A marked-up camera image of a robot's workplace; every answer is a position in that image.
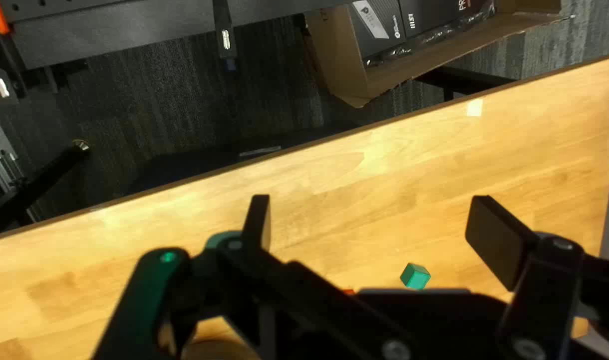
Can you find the open cardboard box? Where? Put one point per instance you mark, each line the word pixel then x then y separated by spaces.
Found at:
pixel 355 80

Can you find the black tripod leg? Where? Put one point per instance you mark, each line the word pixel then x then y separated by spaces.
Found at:
pixel 44 176

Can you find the green block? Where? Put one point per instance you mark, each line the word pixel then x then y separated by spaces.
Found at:
pixel 415 275

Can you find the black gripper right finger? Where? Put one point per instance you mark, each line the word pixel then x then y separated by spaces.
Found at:
pixel 499 237

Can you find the black product box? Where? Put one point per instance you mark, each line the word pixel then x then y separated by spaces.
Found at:
pixel 415 21

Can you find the black perforated breadboard table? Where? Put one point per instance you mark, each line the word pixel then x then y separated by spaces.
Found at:
pixel 116 27

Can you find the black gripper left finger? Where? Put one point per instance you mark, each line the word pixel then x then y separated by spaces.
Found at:
pixel 257 223

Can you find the black clamp with white label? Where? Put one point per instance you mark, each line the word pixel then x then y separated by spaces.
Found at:
pixel 226 36

